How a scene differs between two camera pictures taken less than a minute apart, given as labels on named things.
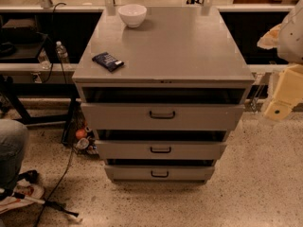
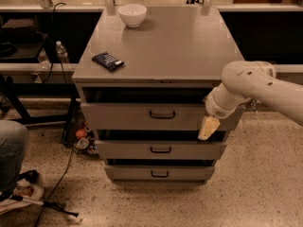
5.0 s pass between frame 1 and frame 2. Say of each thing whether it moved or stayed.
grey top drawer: stayed
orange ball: stayed
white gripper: moved
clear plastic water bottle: stayed
